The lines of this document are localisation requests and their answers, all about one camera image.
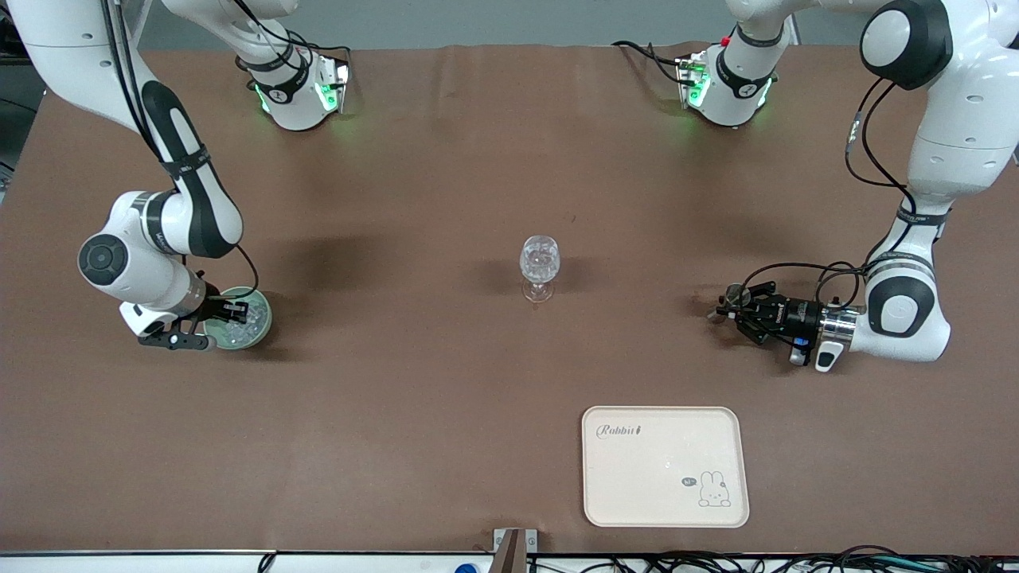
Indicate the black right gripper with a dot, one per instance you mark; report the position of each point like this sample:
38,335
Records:
213,305

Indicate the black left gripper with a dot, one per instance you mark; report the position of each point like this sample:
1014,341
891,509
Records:
797,313

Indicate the steel double jigger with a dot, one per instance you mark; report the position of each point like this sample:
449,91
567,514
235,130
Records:
733,295

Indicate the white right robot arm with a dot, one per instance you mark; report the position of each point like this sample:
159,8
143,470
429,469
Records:
199,215

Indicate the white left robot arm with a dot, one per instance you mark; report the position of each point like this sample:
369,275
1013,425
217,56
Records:
907,310

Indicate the clear ice cubes pile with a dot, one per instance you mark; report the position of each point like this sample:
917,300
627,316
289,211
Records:
253,328

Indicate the clear stemmed wine glass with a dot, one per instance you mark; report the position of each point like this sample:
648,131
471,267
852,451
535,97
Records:
540,259

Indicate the green ceramic bowl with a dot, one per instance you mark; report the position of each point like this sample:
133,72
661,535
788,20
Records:
261,333

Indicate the brown table mat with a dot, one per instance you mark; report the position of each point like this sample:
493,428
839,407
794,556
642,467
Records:
398,398

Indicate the cream rabbit print tray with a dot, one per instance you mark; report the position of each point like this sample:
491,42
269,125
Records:
637,477

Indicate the silver camera mount bracket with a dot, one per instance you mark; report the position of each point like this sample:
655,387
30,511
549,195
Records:
532,541

